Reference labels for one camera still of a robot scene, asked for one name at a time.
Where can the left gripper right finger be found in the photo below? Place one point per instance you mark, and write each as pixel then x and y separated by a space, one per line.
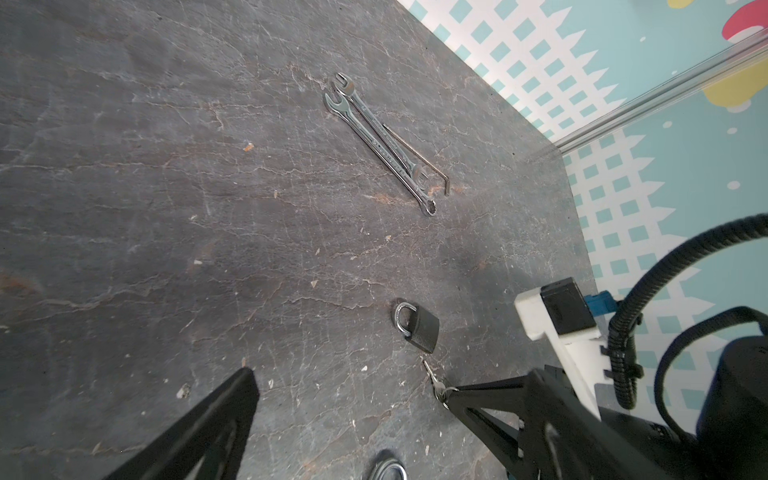
pixel 533 424

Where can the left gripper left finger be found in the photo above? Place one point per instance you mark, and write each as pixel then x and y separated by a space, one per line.
pixel 206 443

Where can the black padlock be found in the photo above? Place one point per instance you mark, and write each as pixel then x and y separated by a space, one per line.
pixel 418 326

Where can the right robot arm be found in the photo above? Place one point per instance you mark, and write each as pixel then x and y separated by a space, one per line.
pixel 731 432

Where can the metal hex key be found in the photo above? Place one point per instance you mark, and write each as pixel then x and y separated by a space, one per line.
pixel 422 158

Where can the longer silver wrench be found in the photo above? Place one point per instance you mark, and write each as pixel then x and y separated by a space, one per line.
pixel 342 109

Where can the shorter silver wrench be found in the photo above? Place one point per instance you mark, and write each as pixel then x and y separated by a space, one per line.
pixel 346 87

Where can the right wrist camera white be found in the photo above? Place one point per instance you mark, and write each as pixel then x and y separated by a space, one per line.
pixel 559 313

